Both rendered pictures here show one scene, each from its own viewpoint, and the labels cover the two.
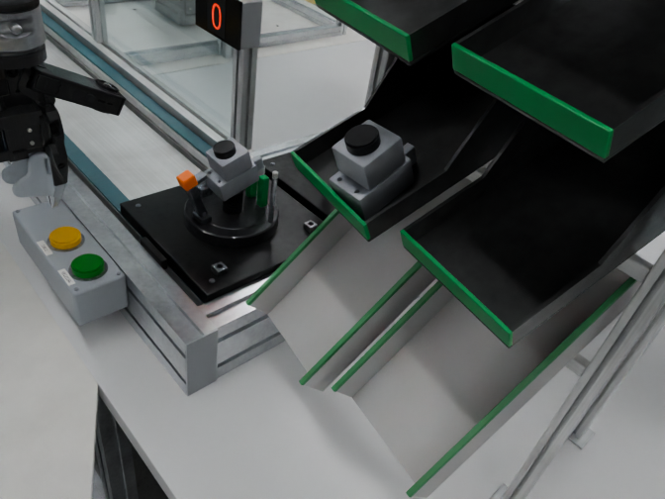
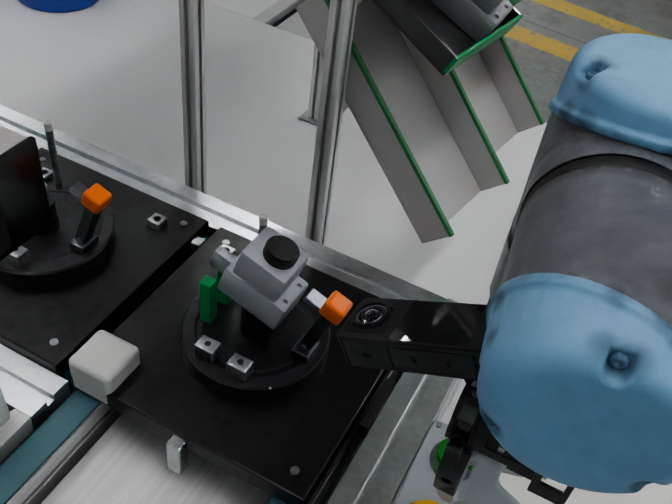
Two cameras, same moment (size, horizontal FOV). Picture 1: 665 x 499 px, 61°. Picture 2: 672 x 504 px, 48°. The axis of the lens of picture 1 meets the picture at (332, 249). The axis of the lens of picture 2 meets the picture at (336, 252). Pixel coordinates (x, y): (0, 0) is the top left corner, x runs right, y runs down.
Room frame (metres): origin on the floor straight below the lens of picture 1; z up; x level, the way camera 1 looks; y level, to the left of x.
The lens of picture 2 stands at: (0.78, 0.62, 1.53)
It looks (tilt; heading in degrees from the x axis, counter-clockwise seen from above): 43 degrees down; 251
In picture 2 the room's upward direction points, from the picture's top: 8 degrees clockwise
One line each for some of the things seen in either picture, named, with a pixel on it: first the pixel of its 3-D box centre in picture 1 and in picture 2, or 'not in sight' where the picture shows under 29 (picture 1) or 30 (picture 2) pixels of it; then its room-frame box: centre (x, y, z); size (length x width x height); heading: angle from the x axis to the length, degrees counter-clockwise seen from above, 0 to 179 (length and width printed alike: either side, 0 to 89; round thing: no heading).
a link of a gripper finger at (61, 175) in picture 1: (51, 150); not in sight; (0.56, 0.35, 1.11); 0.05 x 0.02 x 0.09; 49
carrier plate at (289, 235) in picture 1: (232, 224); (255, 347); (0.68, 0.16, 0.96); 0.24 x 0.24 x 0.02; 49
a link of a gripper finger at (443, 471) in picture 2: not in sight; (462, 445); (0.59, 0.38, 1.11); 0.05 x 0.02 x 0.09; 49
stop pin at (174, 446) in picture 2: not in sight; (177, 455); (0.77, 0.25, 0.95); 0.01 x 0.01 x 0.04; 49
